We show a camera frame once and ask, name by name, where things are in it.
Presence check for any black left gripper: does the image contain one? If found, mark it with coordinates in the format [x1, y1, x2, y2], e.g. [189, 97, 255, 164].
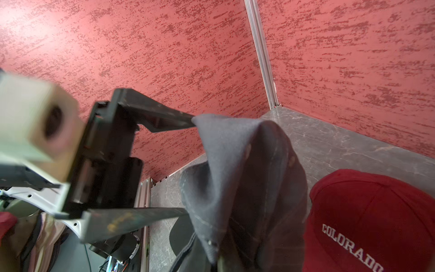
[62, 88, 195, 243]

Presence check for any grey baseball cap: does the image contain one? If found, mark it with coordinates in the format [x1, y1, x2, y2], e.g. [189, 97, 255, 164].
[171, 114, 308, 272]

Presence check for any dark red baseball cap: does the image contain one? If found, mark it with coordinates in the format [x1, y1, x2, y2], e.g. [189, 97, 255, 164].
[303, 170, 435, 272]

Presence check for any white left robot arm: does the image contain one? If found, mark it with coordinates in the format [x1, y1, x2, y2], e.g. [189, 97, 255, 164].
[1, 89, 193, 250]

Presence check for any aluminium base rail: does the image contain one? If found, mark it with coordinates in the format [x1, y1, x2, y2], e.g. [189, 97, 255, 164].
[134, 176, 157, 272]

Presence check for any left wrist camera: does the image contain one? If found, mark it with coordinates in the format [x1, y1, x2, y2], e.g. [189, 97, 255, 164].
[1, 71, 85, 184]

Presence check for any left rear aluminium corner post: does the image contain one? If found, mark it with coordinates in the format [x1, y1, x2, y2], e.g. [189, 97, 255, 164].
[244, 0, 280, 110]

